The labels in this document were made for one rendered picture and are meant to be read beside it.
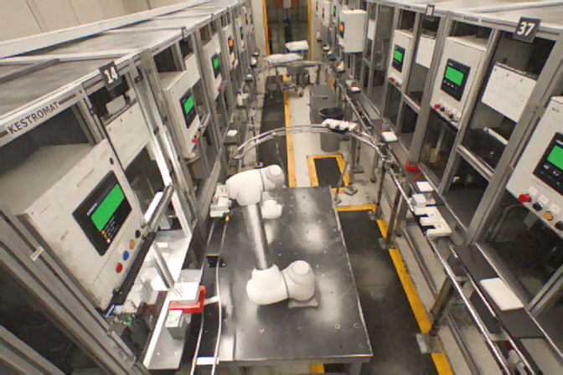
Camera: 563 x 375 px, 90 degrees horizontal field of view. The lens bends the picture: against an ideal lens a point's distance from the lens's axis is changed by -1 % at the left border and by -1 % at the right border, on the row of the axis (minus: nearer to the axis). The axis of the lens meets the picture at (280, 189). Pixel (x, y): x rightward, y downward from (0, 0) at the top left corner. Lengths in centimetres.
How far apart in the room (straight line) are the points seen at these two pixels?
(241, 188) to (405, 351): 173
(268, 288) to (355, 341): 54
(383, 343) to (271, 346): 107
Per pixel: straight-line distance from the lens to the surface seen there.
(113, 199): 121
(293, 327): 177
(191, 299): 158
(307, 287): 169
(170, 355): 159
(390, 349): 253
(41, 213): 100
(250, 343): 176
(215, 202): 221
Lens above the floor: 226
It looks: 37 degrees down
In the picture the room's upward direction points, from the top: 5 degrees counter-clockwise
